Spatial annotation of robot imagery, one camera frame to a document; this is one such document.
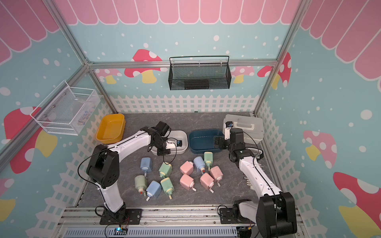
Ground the white plastic storage box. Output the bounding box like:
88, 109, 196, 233
168, 131, 188, 155

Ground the dark teal storage box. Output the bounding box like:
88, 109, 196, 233
189, 129, 224, 154

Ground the pink pencil sharpener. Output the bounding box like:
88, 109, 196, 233
180, 174, 196, 191
209, 166, 223, 186
180, 161, 193, 176
200, 173, 215, 193

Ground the yellow plastic storage box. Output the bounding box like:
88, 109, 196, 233
96, 114, 126, 144

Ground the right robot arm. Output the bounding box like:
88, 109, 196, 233
213, 128, 297, 238

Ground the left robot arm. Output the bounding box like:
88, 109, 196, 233
86, 121, 171, 214

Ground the green pencil sharpener upper right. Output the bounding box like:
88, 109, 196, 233
203, 151, 213, 171

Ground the green pencil sharpener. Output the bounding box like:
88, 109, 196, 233
160, 178, 175, 199
203, 151, 213, 171
159, 162, 173, 179

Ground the blue pencil sharpener left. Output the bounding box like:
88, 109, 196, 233
140, 157, 153, 177

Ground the blue pencil sharpener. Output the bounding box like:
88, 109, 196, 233
140, 157, 153, 177
193, 156, 205, 174
146, 181, 162, 201

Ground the green pencil sharpener middle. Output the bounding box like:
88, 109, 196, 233
159, 162, 173, 179

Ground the blue pencil sharpener centre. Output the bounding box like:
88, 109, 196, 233
193, 156, 205, 174

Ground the green pencil sharpener lower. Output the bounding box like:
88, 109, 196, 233
160, 178, 175, 199

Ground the blue pencil sharpener lower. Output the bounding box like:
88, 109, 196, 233
146, 181, 162, 201

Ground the translucent plastic lidded case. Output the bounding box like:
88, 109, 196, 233
223, 114, 264, 144

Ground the rack of metal bits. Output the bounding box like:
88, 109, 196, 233
244, 177, 255, 191

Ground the pale green round sharpener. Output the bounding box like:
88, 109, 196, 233
134, 175, 148, 196

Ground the small green circuit board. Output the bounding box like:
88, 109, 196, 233
113, 227, 128, 236

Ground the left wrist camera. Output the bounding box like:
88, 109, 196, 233
166, 139, 183, 149

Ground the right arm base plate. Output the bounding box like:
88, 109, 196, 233
217, 207, 238, 224

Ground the black wire mesh basket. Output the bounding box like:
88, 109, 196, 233
168, 56, 232, 90

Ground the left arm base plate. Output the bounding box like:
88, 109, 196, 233
99, 208, 142, 225

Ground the white wire mesh basket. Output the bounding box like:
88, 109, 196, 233
30, 81, 100, 136

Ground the grey slotted cable duct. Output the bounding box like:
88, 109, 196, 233
61, 226, 238, 238

